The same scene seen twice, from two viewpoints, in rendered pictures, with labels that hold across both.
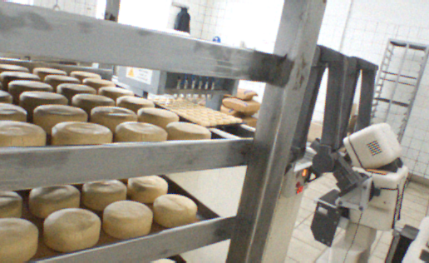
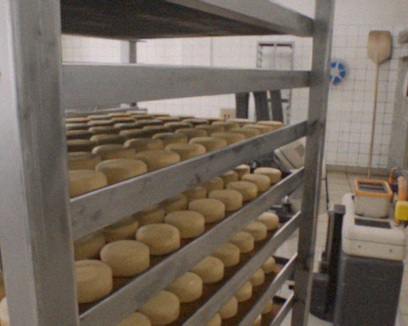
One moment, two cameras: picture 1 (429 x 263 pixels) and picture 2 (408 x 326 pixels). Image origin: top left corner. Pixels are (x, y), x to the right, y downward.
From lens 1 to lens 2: 0.47 m
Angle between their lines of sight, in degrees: 16
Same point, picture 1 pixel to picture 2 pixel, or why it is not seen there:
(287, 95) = (321, 140)
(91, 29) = (271, 137)
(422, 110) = (300, 101)
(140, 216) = (261, 226)
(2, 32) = (257, 149)
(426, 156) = not seen: hidden behind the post
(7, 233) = (225, 248)
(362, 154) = (293, 157)
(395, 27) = not seen: hidden behind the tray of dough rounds
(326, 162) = not seen: hidden behind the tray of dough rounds
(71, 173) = (266, 205)
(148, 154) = (281, 188)
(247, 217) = (309, 210)
